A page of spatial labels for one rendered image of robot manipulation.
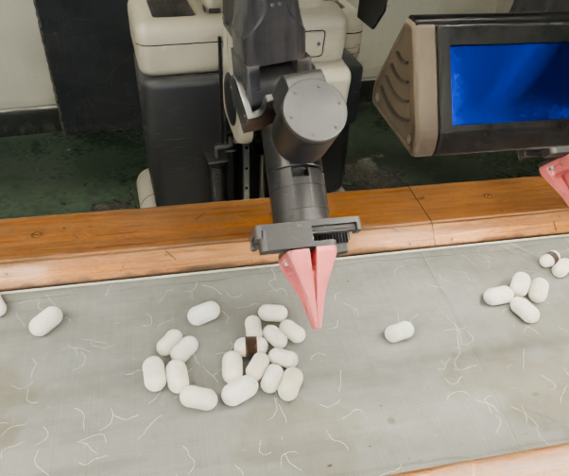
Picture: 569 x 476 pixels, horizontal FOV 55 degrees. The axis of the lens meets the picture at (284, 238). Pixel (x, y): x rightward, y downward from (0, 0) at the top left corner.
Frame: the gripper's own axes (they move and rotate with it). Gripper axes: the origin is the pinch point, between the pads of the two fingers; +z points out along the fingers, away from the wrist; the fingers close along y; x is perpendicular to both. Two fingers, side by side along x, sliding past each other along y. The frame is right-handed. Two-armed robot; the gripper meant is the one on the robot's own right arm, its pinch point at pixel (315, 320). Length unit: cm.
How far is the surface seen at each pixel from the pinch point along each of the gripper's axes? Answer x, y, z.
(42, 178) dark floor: 163, -66, -74
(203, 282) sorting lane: 14.9, -10.0, -6.7
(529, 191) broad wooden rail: 19.8, 38.7, -15.5
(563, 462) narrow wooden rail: -5.4, 18.9, 15.0
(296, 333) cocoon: 6.8, -0.9, 0.9
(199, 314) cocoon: 9.0, -10.9, -2.5
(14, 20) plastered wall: 150, -70, -133
